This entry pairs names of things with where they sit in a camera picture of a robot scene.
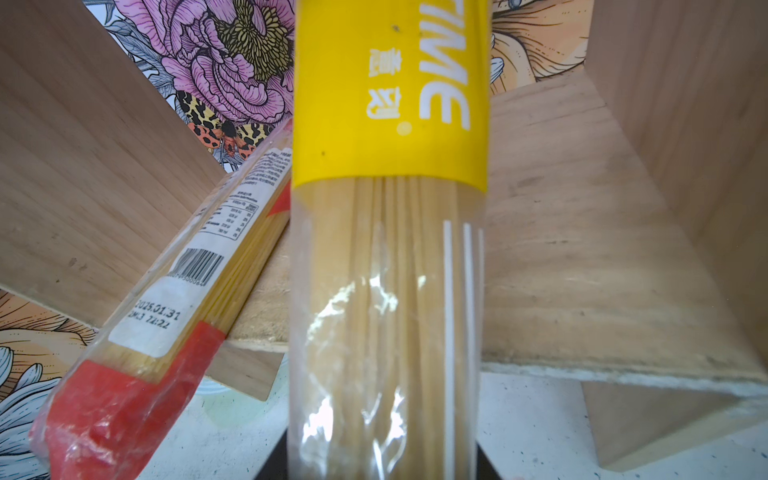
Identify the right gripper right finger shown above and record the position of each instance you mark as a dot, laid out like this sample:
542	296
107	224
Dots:
484	467

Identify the red spaghetti bag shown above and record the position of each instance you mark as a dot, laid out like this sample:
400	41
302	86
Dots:
110	414

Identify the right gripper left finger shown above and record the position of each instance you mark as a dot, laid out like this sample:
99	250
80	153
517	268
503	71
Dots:
276	465

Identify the yellow spaghetti bag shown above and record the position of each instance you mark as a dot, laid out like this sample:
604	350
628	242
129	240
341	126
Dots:
390	177

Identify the wooden two-tier shelf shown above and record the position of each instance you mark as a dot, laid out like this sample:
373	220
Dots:
627	218

